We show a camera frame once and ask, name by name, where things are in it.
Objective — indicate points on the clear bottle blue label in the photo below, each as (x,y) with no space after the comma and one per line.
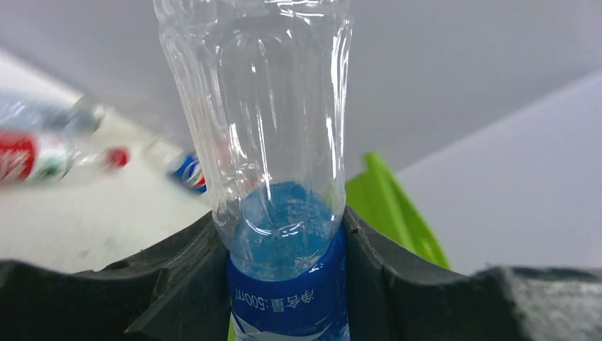
(263,87)

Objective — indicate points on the blue tint bottle white cap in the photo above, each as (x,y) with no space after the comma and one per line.
(21,111)

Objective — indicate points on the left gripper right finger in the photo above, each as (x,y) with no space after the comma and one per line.
(393,294)

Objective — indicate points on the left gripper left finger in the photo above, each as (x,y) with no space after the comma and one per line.
(173,290)

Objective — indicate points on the green plastic bin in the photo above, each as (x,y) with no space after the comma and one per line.
(377,197)

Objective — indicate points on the red label bottle left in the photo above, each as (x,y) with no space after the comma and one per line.
(36,157)

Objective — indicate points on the Pepsi bottle behind bin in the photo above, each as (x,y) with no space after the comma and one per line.
(181,166)

